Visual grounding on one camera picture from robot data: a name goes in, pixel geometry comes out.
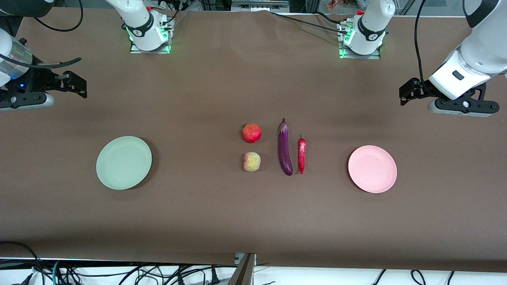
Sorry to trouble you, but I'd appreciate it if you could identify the light green plate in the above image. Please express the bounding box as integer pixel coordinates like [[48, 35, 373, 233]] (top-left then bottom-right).
[[96, 136, 152, 190]]

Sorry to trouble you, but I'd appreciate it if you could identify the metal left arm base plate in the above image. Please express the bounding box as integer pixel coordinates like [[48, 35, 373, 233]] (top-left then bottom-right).
[[339, 20, 381, 60]]

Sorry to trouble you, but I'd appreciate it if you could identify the long black table cable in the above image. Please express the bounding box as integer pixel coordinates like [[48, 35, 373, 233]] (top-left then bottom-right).
[[269, 11, 350, 35]]

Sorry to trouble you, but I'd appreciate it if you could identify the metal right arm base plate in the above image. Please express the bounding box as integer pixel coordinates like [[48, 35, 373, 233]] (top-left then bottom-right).
[[130, 17, 172, 54]]

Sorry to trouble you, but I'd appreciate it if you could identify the large table cover sheet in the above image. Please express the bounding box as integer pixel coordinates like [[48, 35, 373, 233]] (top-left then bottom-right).
[[0, 7, 507, 274]]

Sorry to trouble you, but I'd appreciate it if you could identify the tangled black cable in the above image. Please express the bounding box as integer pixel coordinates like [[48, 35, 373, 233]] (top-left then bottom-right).
[[59, 261, 238, 285]]

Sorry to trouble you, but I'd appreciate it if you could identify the purple eggplant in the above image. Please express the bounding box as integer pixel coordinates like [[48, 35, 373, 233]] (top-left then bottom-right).
[[278, 118, 294, 176]]

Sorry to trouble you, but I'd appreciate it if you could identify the thick black right gripper cable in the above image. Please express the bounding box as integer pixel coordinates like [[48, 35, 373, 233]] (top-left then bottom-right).
[[0, 53, 82, 70]]

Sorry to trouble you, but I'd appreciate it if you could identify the pink plate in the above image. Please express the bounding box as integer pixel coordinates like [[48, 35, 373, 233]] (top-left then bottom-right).
[[348, 145, 397, 194]]

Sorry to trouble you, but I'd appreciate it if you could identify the metal profile bracket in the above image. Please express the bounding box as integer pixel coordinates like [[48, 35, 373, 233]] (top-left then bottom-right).
[[229, 253, 257, 285]]

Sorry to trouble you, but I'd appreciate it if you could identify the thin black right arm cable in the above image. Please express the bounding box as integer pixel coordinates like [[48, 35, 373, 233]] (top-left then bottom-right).
[[33, 0, 84, 32]]

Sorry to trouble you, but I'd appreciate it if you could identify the yellow pink peach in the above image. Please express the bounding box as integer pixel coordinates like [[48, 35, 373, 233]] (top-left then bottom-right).
[[243, 152, 261, 172]]

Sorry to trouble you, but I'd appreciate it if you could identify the red chili pepper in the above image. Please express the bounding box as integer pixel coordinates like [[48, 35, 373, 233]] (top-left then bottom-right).
[[298, 135, 307, 175]]

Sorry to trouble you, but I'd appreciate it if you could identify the black looped floor cable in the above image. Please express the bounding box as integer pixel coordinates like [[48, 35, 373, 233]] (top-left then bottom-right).
[[0, 241, 45, 285]]

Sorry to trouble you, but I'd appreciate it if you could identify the red pomegranate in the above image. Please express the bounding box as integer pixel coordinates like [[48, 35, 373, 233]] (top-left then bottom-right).
[[242, 123, 262, 143]]

